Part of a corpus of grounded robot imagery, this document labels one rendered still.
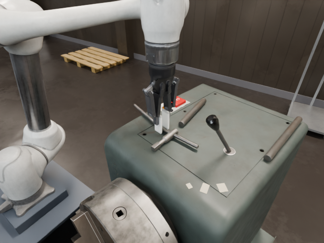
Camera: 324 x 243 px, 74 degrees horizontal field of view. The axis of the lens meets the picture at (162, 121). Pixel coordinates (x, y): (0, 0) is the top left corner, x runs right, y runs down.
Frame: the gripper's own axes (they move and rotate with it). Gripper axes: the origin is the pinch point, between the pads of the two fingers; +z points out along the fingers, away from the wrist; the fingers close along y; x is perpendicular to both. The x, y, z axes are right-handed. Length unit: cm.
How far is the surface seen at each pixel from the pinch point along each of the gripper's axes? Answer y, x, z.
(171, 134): 0.5, 4.9, 2.5
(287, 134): -26.2, 30.9, 2.5
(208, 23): -293, -189, 35
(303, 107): -286, -7, 119
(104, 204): 28.4, 8.8, 6.7
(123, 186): 21.8, 7.4, 7.0
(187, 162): 4.4, 15.2, 4.6
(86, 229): 34.0, 7.3, 13.2
